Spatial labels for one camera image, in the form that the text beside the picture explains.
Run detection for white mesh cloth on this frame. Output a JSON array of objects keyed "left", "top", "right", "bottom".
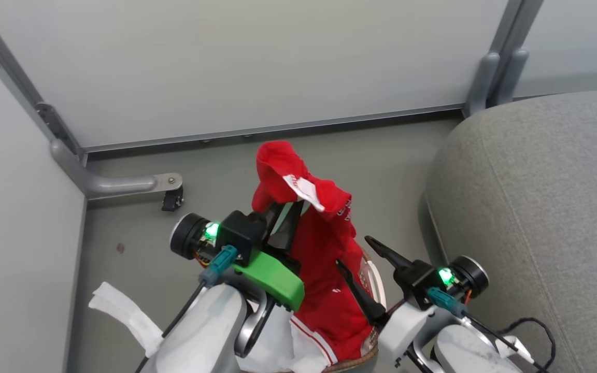
[{"left": 88, "top": 281, "right": 331, "bottom": 373}]

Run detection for grey fabric sofa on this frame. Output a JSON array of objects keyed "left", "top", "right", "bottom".
[{"left": 423, "top": 87, "right": 597, "bottom": 373}]

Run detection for grey double partition post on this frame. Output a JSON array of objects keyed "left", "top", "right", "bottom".
[{"left": 463, "top": 0, "right": 544, "bottom": 118}]

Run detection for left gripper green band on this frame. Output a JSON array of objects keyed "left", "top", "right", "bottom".
[{"left": 169, "top": 201, "right": 306, "bottom": 312}]

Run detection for cream basket with wicker rim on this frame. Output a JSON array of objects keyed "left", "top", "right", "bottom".
[{"left": 323, "top": 249, "right": 388, "bottom": 373}]

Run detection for red garment with white trim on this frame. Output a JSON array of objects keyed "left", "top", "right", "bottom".
[{"left": 251, "top": 140, "right": 383, "bottom": 364}]

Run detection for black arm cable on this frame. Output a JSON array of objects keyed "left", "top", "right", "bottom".
[
  {"left": 426, "top": 287, "right": 557, "bottom": 373},
  {"left": 134, "top": 246, "right": 238, "bottom": 373}
]

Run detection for grey metal partition foot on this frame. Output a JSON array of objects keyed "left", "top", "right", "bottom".
[{"left": 51, "top": 139, "right": 183, "bottom": 200}]

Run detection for black caster wheel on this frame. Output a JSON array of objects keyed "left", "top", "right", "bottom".
[{"left": 162, "top": 189, "right": 184, "bottom": 212}]

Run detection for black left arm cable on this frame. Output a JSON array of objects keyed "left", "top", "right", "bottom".
[{"left": 134, "top": 246, "right": 238, "bottom": 373}]

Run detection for grey partition rail with bolts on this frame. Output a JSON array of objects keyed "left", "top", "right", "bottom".
[{"left": 82, "top": 103, "right": 466, "bottom": 154}]

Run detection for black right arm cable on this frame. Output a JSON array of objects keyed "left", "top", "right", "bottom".
[{"left": 426, "top": 287, "right": 557, "bottom": 373}]

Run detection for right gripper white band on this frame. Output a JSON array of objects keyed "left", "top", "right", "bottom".
[{"left": 335, "top": 236, "right": 489, "bottom": 366}]

